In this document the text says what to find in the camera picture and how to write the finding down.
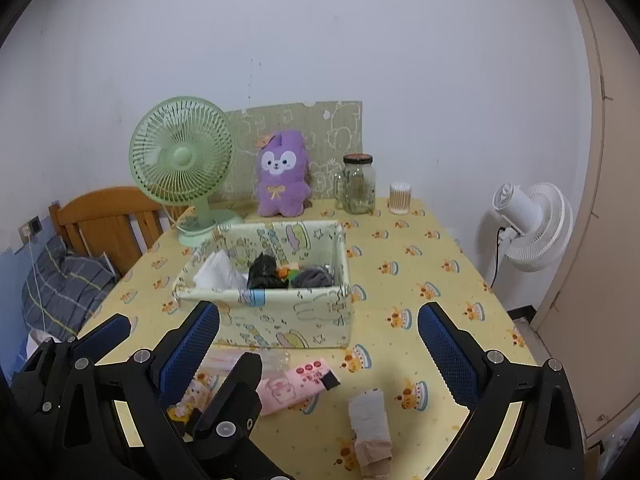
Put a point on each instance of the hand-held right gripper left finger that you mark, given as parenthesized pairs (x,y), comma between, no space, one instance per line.
(192,345)

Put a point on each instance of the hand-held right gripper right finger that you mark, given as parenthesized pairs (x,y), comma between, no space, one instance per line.
(450,355)

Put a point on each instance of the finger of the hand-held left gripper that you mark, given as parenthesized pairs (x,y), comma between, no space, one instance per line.
(112,330)
(235,400)

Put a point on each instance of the clear pen pouch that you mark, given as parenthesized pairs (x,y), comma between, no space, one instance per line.
(272,360)

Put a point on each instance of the pink tissue packet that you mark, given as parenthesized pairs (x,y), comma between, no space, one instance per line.
(295,385)

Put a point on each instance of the white towel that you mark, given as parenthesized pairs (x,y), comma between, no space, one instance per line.
(220,275)

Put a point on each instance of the light grey sock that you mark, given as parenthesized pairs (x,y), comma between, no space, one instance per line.
(370,415)

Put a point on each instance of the black cloth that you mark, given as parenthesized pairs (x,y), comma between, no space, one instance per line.
(265,272)

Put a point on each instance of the cartoon print fabric storage box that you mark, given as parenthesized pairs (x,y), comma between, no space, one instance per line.
(300,320)

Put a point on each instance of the orange green tissue packet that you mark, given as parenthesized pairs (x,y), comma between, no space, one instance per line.
(287,272)

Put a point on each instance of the beige stocking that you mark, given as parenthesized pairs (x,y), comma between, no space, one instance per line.
(375,460)

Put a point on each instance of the dark grey sock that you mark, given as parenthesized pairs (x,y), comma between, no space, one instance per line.
(310,277)

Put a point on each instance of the grey plaid pillow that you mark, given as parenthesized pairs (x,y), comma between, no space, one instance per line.
(60,290)

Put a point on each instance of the white cloth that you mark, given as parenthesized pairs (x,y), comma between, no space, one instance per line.
(34,340)

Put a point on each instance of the yellow cartoon print tablecloth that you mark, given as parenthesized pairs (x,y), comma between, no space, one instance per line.
(400,285)

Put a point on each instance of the wooden bed headboard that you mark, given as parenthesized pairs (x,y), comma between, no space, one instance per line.
(100,215)

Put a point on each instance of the white standing fan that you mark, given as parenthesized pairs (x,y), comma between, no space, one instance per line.
(542,230)

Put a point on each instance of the cotton swab container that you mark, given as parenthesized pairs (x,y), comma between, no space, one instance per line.
(400,200)

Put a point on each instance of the purple plush toy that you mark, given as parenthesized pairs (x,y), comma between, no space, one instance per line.
(282,185)

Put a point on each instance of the glass jar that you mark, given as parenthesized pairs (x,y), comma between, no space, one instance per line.
(360,190)

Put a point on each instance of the green desk fan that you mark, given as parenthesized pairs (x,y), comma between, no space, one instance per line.
(182,155)

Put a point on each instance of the beige door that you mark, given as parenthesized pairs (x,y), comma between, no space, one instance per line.
(615,210)

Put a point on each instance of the green patterned cardboard board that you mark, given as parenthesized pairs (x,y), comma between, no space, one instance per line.
(340,130)

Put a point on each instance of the wall socket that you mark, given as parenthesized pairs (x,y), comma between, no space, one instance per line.
(34,225)

